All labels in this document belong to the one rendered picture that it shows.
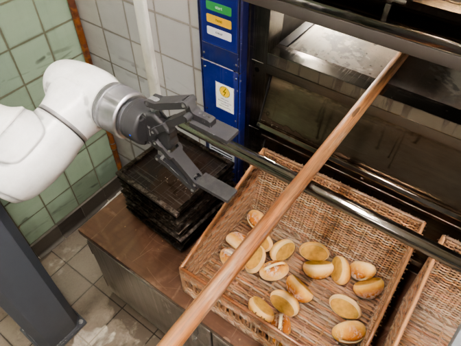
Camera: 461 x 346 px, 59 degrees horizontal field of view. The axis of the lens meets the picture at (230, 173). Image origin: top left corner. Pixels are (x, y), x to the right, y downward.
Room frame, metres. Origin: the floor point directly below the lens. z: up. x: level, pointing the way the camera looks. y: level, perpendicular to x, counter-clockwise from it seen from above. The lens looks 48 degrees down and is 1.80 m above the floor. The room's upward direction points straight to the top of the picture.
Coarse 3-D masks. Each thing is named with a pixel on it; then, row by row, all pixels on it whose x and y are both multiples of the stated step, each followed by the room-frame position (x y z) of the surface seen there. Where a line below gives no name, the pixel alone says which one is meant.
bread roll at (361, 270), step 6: (354, 264) 0.65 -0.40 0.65; (360, 264) 0.64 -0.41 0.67; (366, 264) 0.64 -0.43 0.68; (372, 264) 0.64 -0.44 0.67; (354, 270) 0.64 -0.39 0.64; (360, 270) 0.63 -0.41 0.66; (366, 270) 0.62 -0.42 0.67; (372, 270) 0.62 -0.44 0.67; (354, 276) 0.63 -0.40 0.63; (360, 276) 0.61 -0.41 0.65; (366, 276) 0.61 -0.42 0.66; (372, 276) 0.61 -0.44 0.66
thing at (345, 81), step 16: (288, 48) 1.06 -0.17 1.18; (272, 64) 1.02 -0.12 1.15; (288, 64) 0.99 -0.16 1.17; (304, 64) 0.97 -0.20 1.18; (320, 64) 0.97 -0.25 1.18; (320, 80) 0.93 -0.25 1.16; (336, 80) 0.91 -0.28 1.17; (352, 80) 0.90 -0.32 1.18; (368, 80) 0.90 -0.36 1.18; (352, 96) 0.88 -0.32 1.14; (384, 96) 0.83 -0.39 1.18; (400, 96) 0.83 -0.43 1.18; (416, 96) 0.83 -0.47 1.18; (400, 112) 0.80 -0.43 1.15; (416, 112) 0.78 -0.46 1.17; (432, 112) 0.77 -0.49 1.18; (448, 112) 0.77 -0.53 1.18; (448, 128) 0.73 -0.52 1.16
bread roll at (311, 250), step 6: (300, 246) 0.73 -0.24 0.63; (306, 246) 0.72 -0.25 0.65; (312, 246) 0.72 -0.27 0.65; (318, 246) 0.72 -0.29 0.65; (324, 246) 0.72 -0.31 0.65; (300, 252) 0.71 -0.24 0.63; (306, 252) 0.71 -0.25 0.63; (312, 252) 0.71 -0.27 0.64; (318, 252) 0.71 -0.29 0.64; (324, 252) 0.70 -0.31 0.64; (306, 258) 0.70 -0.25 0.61; (312, 258) 0.69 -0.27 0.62; (318, 258) 0.69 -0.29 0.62; (324, 258) 0.69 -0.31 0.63
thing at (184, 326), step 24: (384, 72) 0.89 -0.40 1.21; (336, 144) 0.63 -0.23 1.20; (312, 168) 0.56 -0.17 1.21; (288, 192) 0.49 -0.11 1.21; (264, 216) 0.44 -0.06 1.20; (264, 240) 0.40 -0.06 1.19; (240, 264) 0.34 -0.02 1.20; (216, 288) 0.30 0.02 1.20; (192, 312) 0.26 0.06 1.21; (168, 336) 0.22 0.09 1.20
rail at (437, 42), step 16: (288, 0) 0.84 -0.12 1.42; (304, 0) 0.82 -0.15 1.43; (320, 0) 0.82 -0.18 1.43; (336, 16) 0.78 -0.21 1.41; (352, 16) 0.76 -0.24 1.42; (368, 16) 0.75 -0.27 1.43; (384, 32) 0.72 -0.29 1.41; (400, 32) 0.70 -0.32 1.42; (416, 32) 0.69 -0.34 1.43; (448, 48) 0.65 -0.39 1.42
